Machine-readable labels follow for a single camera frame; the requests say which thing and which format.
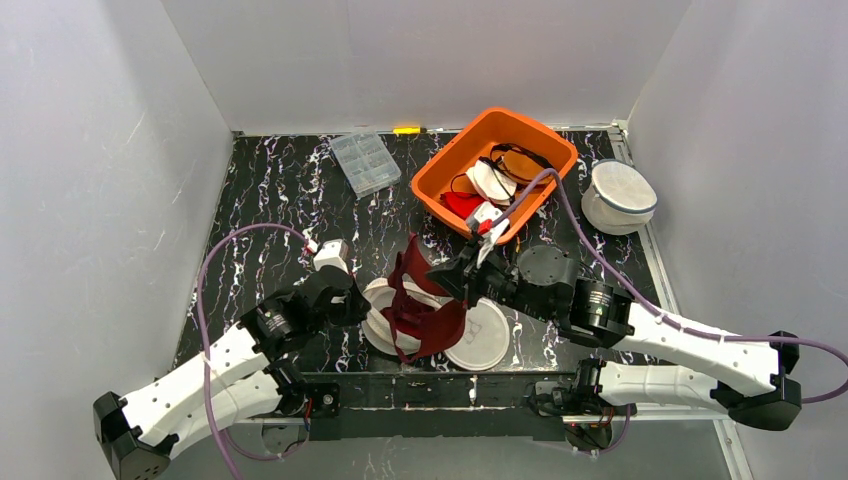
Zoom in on dark maroon bra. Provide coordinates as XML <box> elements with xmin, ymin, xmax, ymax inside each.
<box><xmin>381</xmin><ymin>233</ymin><xmax>467</xmax><ymax>364</ymax></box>

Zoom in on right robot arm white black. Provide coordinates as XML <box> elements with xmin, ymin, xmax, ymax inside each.
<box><xmin>426</xmin><ymin>244</ymin><xmax>802</xmax><ymax>431</ymax></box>

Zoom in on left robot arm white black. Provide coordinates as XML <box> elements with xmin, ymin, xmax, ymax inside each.
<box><xmin>93</xmin><ymin>265</ymin><xmax>371</xmax><ymax>479</ymax></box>

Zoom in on red bra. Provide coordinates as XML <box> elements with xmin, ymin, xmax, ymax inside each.
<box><xmin>440</xmin><ymin>191</ymin><xmax>485</xmax><ymax>220</ymax></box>

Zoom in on white bra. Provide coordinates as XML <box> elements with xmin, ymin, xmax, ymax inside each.
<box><xmin>465</xmin><ymin>161</ymin><xmax>517</xmax><ymax>206</ymax></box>

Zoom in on grey-trim mesh laundry bag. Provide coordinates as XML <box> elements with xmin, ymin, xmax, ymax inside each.
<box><xmin>581</xmin><ymin>159</ymin><xmax>658</xmax><ymax>236</ymax></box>

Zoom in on orange plastic bin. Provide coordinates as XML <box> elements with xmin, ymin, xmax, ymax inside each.
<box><xmin>411</xmin><ymin>107</ymin><xmax>578</xmax><ymax>245</ymax></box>

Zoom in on clear plastic compartment box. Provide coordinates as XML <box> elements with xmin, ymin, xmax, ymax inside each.
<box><xmin>329</xmin><ymin>130</ymin><xmax>401</xmax><ymax>199</ymax></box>

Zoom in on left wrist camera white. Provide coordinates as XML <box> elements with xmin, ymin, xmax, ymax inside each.
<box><xmin>313</xmin><ymin>239</ymin><xmax>350</xmax><ymax>273</ymax></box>

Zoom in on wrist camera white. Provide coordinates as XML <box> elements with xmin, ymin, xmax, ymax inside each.
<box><xmin>466</xmin><ymin>201</ymin><xmax>510</xmax><ymax>267</ymax></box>
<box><xmin>313</xmin><ymin>239</ymin><xmax>350</xmax><ymax>273</ymax></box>

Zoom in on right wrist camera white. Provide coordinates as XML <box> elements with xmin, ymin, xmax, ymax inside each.
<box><xmin>466</xmin><ymin>201</ymin><xmax>510</xmax><ymax>267</ymax></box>

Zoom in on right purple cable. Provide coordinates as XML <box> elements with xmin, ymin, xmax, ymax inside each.
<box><xmin>490</xmin><ymin>168</ymin><xmax>848</xmax><ymax>405</ymax></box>

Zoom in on purple cable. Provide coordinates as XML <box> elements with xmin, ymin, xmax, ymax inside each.
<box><xmin>196</xmin><ymin>223</ymin><xmax>319</xmax><ymax>480</ymax></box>
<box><xmin>490</xmin><ymin>168</ymin><xmax>848</xmax><ymax>405</ymax></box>

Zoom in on orange bra black straps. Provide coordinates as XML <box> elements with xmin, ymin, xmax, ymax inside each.
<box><xmin>489</xmin><ymin>142</ymin><xmax>556</xmax><ymax>188</ymax></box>

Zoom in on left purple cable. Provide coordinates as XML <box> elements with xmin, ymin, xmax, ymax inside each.
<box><xmin>196</xmin><ymin>223</ymin><xmax>319</xmax><ymax>480</ymax></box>

